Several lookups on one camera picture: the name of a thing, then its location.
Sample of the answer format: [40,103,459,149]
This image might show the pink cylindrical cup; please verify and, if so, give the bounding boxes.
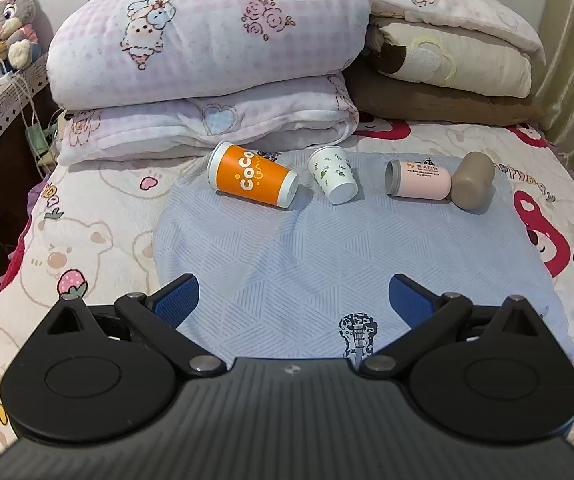
[385,160,451,200]

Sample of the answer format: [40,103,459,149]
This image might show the brown pillow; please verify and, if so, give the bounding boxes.
[343,66,542,127]

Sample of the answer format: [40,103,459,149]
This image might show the light blue patterned cloth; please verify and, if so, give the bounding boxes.
[153,152,574,362]

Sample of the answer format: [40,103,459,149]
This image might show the grey bunny plush toy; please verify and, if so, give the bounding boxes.
[0,0,42,70]

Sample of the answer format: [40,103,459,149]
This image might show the cartoon bear bedsheet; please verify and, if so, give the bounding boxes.
[0,120,574,452]

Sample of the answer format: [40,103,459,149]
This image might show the cream brown folded blanket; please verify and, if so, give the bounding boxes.
[366,18,531,99]

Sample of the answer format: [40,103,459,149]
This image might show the cluttered bedside table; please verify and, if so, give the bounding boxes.
[0,55,55,244]

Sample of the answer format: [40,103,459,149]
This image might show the pink checkered folded quilt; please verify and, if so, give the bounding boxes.
[47,0,371,166]

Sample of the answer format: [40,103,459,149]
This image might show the taupe brown cup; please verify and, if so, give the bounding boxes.
[450,152,496,211]

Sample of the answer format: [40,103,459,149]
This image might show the white leaf-print paper cup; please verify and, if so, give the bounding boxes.
[308,145,359,205]

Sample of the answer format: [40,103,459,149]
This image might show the orange CoCo paper cup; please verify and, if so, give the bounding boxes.
[207,141,299,209]

